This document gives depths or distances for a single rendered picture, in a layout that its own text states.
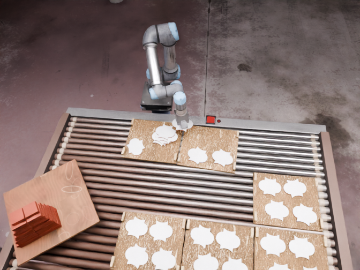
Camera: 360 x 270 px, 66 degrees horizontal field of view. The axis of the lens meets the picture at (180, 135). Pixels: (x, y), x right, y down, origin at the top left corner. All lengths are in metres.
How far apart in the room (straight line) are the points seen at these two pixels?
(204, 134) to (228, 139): 0.18
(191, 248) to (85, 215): 0.68
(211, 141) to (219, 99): 1.51
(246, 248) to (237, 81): 2.42
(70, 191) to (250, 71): 2.78
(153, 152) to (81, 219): 0.66
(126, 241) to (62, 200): 0.49
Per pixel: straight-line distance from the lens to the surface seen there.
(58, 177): 2.07
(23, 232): 1.85
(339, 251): 1.96
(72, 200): 1.95
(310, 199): 2.02
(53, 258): 2.03
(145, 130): 2.18
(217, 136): 2.11
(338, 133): 3.57
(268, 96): 3.66
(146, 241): 1.85
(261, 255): 1.84
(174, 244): 1.82
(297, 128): 2.29
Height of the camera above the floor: 2.71
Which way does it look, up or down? 57 degrees down
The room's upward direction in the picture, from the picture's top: 7 degrees counter-clockwise
